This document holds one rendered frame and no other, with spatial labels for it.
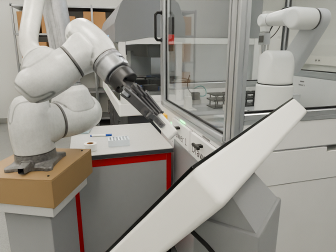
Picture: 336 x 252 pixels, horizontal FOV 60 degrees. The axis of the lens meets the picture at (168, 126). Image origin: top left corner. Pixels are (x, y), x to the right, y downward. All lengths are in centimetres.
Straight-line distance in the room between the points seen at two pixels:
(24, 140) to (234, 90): 78
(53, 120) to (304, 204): 107
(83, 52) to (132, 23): 144
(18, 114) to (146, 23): 137
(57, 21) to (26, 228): 83
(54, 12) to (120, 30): 100
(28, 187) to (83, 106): 38
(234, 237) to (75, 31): 67
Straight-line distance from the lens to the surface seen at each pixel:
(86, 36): 87
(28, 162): 121
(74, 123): 126
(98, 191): 173
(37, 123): 118
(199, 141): 130
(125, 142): 174
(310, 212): 141
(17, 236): 138
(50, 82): 84
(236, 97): 103
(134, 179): 172
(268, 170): 118
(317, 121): 125
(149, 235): 37
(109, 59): 83
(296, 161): 125
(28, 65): 87
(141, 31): 228
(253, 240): 52
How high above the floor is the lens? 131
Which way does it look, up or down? 15 degrees down
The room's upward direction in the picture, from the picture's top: straight up
